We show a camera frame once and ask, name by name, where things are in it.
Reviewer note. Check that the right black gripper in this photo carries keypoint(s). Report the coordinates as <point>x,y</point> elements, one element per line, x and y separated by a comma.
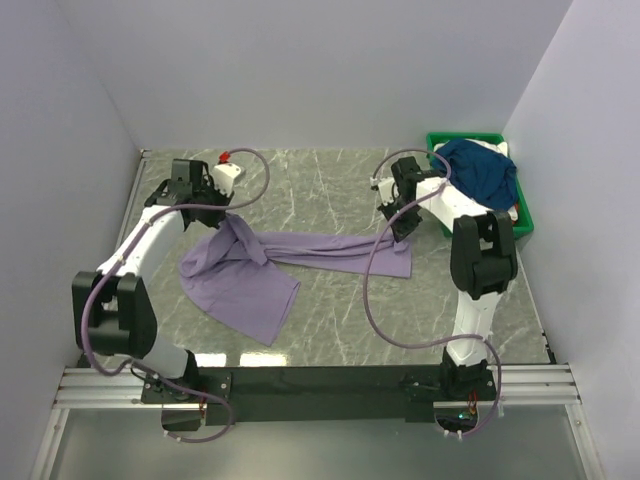
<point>403,230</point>

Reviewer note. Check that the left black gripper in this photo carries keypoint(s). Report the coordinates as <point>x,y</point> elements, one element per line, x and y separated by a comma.
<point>223,198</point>

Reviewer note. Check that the purple t shirt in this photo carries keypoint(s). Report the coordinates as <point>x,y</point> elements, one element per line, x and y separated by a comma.
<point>233,275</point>

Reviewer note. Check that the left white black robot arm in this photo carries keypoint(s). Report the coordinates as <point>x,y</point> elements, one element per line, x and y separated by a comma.
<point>113,313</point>

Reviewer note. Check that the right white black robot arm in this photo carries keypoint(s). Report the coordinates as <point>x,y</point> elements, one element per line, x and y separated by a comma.
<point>482,261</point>

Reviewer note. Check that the dark blue t shirt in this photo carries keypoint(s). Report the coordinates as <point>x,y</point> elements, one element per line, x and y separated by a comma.
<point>482,170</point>

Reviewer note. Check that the green plastic bin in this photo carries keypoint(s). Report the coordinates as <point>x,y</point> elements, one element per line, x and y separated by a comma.
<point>482,169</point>

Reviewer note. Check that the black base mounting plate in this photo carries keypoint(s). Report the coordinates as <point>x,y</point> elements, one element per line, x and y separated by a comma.
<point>231,395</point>

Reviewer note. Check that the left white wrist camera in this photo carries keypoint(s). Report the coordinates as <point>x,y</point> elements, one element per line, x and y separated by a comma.
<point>226,175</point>

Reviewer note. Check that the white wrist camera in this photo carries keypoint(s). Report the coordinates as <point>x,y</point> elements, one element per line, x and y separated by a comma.
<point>226,175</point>
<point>386,189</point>

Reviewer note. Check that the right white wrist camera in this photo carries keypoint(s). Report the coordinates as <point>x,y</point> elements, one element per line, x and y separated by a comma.
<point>386,189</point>

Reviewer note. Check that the aluminium rail frame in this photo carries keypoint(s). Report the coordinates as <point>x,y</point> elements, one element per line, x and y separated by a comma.
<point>99,430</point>

